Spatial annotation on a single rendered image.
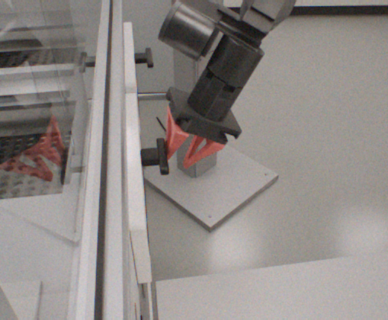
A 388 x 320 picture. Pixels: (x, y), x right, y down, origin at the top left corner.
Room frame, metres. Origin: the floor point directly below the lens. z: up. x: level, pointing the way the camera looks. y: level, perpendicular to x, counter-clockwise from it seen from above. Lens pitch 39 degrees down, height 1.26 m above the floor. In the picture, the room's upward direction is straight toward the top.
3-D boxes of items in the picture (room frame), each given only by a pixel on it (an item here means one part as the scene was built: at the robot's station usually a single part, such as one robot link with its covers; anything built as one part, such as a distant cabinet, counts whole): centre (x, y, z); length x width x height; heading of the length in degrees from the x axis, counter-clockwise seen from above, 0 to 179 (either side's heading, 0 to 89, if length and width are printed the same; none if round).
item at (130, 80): (0.74, 0.13, 0.87); 0.29 x 0.02 x 0.11; 8
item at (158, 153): (0.43, 0.06, 0.91); 0.07 x 0.04 x 0.01; 8
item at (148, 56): (0.75, 0.10, 0.91); 0.07 x 0.04 x 0.01; 8
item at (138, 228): (0.43, 0.08, 0.87); 0.29 x 0.02 x 0.11; 8
